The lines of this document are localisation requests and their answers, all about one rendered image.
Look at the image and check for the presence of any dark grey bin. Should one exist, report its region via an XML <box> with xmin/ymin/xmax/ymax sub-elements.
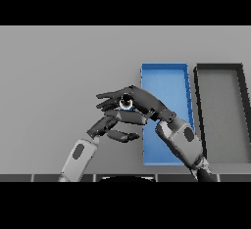
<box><xmin>192</xmin><ymin>63</ymin><xmax>251</xmax><ymax>165</ymax></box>

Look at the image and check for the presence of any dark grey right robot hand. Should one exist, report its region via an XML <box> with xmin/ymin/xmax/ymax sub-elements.
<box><xmin>95</xmin><ymin>84</ymin><xmax>177</xmax><ymax>125</ymax></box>

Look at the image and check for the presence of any blue bin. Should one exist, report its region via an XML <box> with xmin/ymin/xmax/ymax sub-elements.
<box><xmin>140</xmin><ymin>62</ymin><xmax>196</xmax><ymax>166</ymax></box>

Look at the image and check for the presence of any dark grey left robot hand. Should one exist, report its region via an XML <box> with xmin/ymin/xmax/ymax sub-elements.
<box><xmin>85</xmin><ymin>114</ymin><xmax>141</xmax><ymax>143</ymax></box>

